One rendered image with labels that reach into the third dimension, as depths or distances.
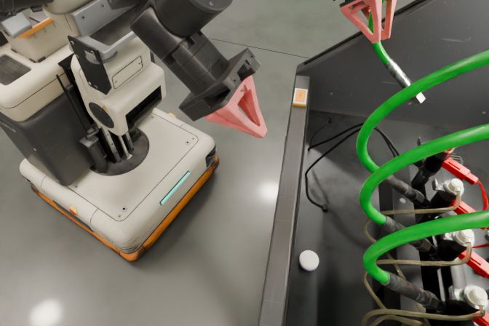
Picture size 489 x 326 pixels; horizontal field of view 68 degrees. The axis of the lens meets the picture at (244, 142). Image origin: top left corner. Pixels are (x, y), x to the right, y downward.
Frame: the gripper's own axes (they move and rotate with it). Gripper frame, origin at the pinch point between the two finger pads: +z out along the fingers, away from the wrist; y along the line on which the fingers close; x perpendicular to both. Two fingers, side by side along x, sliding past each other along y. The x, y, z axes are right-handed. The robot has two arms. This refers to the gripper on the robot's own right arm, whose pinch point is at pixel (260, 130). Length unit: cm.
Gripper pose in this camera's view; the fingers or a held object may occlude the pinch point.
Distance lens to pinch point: 47.4
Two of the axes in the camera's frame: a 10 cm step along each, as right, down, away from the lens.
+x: 4.2, -7.1, 5.7
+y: 6.3, -2.3, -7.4
